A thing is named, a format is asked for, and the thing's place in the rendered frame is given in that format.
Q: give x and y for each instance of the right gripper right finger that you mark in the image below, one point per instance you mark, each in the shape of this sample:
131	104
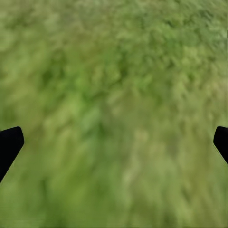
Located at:
221	141

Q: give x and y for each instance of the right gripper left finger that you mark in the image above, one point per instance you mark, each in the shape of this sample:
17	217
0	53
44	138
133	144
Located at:
11	142

